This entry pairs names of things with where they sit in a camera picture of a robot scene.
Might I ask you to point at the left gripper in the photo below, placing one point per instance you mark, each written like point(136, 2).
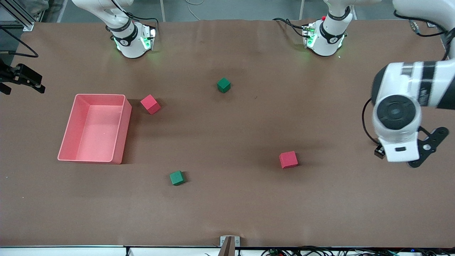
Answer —
point(379, 152)

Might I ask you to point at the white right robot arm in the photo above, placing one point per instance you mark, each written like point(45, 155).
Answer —
point(129, 46)

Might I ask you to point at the pink cube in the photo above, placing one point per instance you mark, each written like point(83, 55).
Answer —
point(150, 104)
point(288, 159)

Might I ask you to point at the brown post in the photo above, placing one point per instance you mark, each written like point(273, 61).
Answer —
point(227, 249)

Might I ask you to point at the green cube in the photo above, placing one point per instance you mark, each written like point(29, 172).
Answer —
point(176, 177)
point(223, 85)

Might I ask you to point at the grey fabric object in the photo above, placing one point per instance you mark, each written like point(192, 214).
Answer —
point(37, 5)

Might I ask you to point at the pink plastic tray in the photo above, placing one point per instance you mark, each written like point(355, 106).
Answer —
point(96, 135)

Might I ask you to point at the silver metal bracket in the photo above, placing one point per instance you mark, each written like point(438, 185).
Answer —
point(237, 241)

